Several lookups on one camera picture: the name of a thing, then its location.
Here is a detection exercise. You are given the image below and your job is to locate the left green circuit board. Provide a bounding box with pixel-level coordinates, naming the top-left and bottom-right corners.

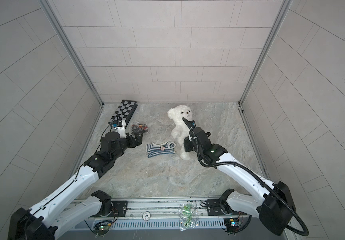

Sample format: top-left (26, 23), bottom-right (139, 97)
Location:
top-left (93, 221), bottom-right (112, 232)

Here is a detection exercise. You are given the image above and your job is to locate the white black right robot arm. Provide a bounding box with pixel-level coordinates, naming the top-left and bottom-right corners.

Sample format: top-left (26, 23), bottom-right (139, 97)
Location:
top-left (184, 121), bottom-right (309, 236)

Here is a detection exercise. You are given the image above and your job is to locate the black corrugated cable hose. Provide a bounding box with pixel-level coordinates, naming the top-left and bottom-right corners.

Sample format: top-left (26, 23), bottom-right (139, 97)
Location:
top-left (182, 117), bottom-right (309, 237)

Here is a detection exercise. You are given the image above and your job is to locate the clear bag of green parts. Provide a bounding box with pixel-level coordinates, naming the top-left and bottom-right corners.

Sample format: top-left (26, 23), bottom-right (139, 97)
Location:
top-left (179, 203), bottom-right (199, 231)

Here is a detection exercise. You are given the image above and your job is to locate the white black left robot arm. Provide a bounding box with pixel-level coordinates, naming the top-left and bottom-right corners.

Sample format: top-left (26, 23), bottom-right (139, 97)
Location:
top-left (7, 132), bottom-right (143, 240)

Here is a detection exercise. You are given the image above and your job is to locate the aluminium corner post left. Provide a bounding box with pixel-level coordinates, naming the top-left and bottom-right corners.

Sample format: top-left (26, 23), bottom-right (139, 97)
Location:
top-left (38, 0), bottom-right (104, 107)

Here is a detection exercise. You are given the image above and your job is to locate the folded black white chessboard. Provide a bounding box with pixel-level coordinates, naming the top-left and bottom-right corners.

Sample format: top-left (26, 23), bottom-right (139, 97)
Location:
top-left (108, 100), bottom-right (137, 127)

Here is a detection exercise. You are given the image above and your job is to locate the right green circuit board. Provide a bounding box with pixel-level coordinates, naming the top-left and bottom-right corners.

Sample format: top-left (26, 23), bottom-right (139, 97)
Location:
top-left (223, 219), bottom-right (240, 233)

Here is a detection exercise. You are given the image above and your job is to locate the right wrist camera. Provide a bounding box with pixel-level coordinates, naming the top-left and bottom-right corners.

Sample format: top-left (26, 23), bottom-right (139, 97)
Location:
top-left (189, 121), bottom-right (196, 129)

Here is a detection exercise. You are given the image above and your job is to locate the clear bag of toy bricks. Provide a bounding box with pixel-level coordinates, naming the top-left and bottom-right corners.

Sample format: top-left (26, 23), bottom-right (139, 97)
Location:
top-left (131, 124), bottom-right (148, 134)

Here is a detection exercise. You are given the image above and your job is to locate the green circuit board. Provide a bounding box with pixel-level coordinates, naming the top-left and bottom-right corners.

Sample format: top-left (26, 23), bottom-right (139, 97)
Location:
top-left (223, 219), bottom-right (240, 233)
top-left (93, 221), bottom-right (112, 232)

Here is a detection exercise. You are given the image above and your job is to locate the aluminium corner post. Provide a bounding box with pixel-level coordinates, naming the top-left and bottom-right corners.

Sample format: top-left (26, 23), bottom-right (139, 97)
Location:
top-left (239, 0), bottom-right (292, 107)
top-left (38, 0), bottom-right (104, 107)

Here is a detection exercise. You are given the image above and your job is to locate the aluminium corner post right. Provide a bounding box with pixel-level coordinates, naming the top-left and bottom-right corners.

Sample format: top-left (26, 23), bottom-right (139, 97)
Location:
top-left (239, 0), bottom-right (292, 107)

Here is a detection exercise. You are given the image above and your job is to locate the blue white striped shirt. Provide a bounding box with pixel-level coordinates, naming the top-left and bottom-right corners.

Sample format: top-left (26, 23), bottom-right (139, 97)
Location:
top-left (146, 142), bottom-right (176, 158)

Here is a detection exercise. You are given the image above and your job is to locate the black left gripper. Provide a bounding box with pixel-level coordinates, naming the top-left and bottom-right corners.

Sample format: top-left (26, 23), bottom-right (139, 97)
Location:
top-left (110, 130), bottom-right (145, 163)

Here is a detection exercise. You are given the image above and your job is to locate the white teddy bear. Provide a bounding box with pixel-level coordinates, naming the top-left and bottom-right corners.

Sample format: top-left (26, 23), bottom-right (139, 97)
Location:
top-left (167, 105), bottom-right (192, 160)

